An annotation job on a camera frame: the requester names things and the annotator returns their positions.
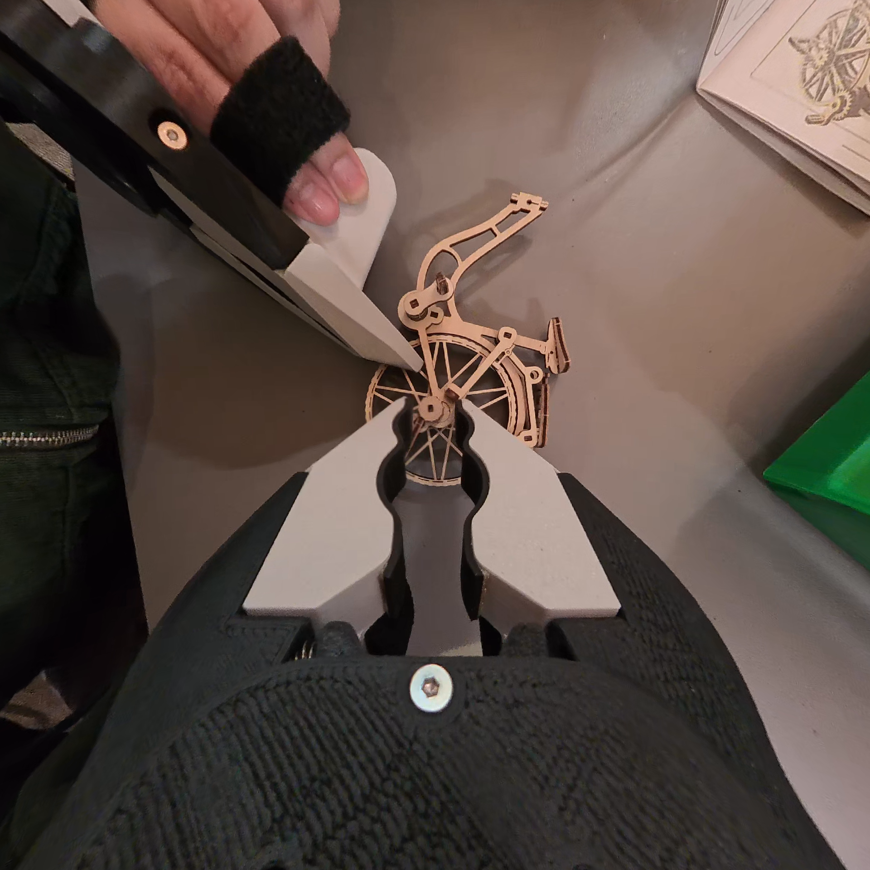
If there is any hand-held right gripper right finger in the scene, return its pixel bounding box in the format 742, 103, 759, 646
459, 396, 623, 625

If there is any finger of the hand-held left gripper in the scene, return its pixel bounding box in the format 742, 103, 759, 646
146, 170, 359, 358
275, 240, 427, 372

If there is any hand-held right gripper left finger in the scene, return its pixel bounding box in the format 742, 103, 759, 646
241, 396, 416, 625

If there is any wooden bicycle model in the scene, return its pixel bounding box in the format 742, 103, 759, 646
363, 192, 570, 485

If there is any grey desk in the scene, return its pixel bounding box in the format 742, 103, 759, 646
71, 0, 870, 870

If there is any person's left hand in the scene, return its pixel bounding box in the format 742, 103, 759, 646
95, 0, 371, 227

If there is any green plastic bin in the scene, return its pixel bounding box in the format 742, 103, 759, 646
763, 389, 870, 570

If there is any white instruction booklet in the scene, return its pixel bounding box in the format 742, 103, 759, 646
695, 0, 870, 217

